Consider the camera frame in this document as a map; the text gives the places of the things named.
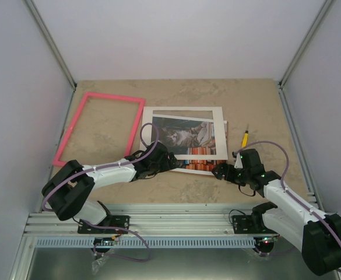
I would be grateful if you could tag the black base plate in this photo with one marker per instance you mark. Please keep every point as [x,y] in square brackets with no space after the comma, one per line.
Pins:
[117,221]
[244,225]

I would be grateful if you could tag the right aluminium corner post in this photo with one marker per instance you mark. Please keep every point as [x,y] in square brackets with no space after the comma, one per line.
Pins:
[307,40]

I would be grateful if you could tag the aluminium rail base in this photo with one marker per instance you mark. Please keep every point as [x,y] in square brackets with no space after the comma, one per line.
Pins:
[159,220]

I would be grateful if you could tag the white passe-partout mat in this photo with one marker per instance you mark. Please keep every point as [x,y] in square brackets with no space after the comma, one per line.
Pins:
[150,132]

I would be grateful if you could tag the clear plastic bag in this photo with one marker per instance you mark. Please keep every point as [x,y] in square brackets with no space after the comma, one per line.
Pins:
[97,263]

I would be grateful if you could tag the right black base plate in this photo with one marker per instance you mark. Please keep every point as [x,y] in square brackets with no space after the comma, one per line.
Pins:
[244,225]

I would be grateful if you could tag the cat and books photo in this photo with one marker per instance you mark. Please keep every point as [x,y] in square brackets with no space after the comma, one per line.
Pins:
[188,136]

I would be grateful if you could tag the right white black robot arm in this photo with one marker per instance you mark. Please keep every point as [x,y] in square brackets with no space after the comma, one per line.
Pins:
[314,233]

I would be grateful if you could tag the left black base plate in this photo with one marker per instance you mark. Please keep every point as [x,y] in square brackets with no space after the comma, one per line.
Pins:
[117,221]

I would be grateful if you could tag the pink wooden photo frame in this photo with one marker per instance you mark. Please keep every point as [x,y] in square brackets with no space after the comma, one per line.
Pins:
[68,132]

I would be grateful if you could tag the left aluminium corner post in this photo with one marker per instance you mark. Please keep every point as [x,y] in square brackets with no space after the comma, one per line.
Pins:
[44,31]

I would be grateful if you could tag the yellow handled screwdriver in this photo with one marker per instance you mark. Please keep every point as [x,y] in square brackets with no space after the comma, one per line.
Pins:
[245,137]

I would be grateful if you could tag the grey slotted cable duct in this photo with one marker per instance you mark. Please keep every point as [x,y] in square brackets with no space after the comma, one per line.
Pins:
[125,242]

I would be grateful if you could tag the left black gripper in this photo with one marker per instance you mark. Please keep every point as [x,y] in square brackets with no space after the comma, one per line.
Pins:
[165,165]

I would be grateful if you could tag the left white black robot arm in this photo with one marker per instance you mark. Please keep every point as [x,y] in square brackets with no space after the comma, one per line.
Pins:
[66,194]

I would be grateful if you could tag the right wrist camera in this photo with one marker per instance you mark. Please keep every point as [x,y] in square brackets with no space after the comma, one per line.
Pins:
[238,160]

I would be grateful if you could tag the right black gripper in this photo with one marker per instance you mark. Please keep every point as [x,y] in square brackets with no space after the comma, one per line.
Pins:
[229,177]

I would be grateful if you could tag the aluminium corner post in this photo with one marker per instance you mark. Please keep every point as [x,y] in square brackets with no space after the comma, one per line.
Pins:
[44,31]
[307,40]

